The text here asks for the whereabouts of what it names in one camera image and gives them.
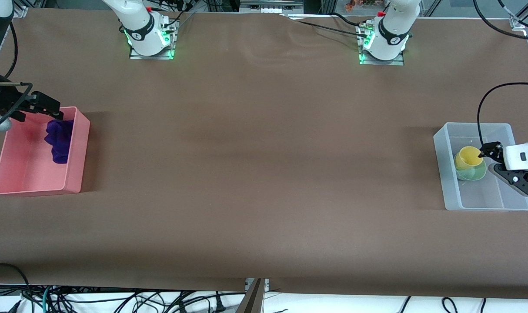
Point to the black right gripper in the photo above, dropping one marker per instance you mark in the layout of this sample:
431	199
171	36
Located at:
3	101

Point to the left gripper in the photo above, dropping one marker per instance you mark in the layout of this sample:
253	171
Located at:
491	150

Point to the yellow cup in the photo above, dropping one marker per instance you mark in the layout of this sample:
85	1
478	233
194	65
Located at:
466	158

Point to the green bowl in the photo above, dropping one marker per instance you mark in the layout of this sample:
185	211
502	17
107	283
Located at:
470	175

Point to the purple cloth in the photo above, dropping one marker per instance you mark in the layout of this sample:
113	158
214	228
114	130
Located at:
59	143

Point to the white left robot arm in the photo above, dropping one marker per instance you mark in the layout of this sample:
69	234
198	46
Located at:
390	39

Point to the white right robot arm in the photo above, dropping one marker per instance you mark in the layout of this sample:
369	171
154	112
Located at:
140	26

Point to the clear plastic bin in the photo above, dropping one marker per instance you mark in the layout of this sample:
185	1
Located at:
481	195

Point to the pink plastic bin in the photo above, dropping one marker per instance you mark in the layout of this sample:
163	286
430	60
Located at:
29	174

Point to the colourful small objects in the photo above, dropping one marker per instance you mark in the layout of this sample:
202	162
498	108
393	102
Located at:
362	4

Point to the large table cover sheet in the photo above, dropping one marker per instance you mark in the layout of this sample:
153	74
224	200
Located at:
264	152

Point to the silver power strip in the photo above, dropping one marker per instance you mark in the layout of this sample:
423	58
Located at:
270	6

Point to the aluminium corner bracket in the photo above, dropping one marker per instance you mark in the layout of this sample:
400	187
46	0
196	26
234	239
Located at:
517	22
21	11

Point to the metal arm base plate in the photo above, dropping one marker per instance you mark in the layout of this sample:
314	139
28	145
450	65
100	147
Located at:
153	57
394	62

